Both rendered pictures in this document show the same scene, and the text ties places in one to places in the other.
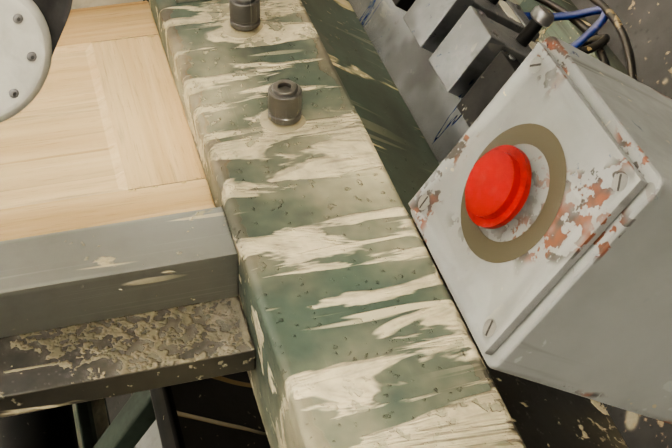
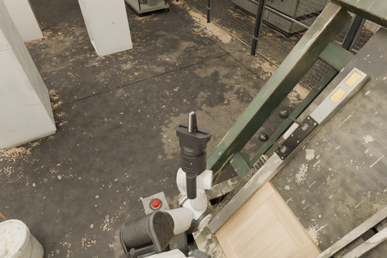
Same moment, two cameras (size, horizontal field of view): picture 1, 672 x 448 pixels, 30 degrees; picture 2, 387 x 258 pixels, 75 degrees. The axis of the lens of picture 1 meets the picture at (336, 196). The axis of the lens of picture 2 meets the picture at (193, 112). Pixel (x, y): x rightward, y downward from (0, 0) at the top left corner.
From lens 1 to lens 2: 1.36 m
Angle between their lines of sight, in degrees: 90
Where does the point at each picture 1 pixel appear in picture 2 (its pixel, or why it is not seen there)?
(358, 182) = (199, 243)
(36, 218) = (233, 227)
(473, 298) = (162, 197)
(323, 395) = not seen: hidden behind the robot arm
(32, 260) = (224, 214)
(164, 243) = (213, 223)
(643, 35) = not seen: outside the picture
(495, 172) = (154, 203)
